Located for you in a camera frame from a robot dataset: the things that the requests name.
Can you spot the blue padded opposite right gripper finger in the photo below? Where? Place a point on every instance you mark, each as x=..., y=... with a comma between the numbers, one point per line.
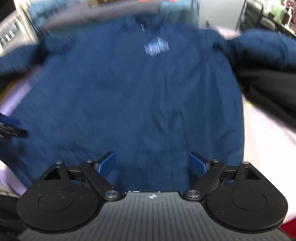
x=11, y=127

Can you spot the black folded garment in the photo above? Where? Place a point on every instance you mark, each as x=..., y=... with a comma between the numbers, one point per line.
x=273, y=91

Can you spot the grey bed blanket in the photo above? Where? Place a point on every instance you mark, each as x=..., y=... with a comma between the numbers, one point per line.
x=84, y=13

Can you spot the black wire storage rack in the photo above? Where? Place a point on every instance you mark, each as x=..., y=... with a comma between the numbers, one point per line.
x=278, y=16

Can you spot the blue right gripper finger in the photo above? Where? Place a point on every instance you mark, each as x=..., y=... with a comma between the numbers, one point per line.
x=105, y=164
x=198, y=165

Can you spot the teal skirted bed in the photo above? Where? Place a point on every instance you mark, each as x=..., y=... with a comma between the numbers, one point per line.
x=188, y=11

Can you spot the navy blue hooded sweatshirt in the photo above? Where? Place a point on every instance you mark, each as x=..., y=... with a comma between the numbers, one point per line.
x=138, y=104

